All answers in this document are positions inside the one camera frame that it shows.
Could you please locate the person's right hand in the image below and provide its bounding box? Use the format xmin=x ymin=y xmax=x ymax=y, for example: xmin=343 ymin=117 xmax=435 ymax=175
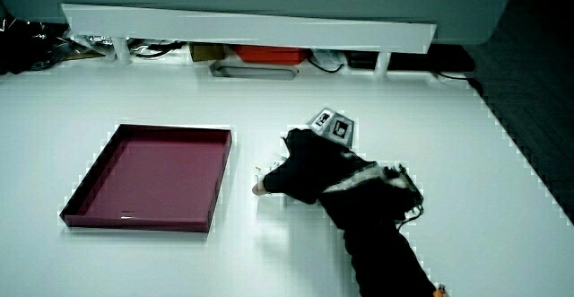
xmin=252 ymin=107 xmax=374 ymax=205

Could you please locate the white plastic bag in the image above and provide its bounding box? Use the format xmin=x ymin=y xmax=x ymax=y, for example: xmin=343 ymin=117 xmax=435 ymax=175
xmin=310 ymin=48 xmax=349 ymax=70

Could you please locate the orange box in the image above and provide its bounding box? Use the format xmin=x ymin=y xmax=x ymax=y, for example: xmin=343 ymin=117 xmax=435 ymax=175
xmin=232 ymin=44 xmax=311 ymax=66

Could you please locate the white desk shelf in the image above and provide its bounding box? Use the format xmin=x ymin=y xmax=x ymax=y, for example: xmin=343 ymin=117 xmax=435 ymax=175
xmin=61 ymin=3 xmax=438 ymax=78

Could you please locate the maroon tray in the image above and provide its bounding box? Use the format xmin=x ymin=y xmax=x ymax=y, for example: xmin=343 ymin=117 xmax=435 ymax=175
xmin=59 ymin=123 xmax=233 ymax=234

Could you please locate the brown cardboard box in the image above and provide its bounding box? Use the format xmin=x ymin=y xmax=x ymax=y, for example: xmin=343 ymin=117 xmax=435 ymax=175
xmin=188 ymin=42 xmax=227 ymax=63

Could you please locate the black equipment pile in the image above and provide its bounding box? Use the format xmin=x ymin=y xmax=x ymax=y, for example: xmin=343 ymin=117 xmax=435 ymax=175
xmin=0 ymin=14 xmax=107 ymax=76

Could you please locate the black cable bundle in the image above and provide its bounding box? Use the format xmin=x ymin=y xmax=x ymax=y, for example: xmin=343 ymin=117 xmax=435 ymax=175
xmin=128 ymin=39 xmax=186 ymax=61

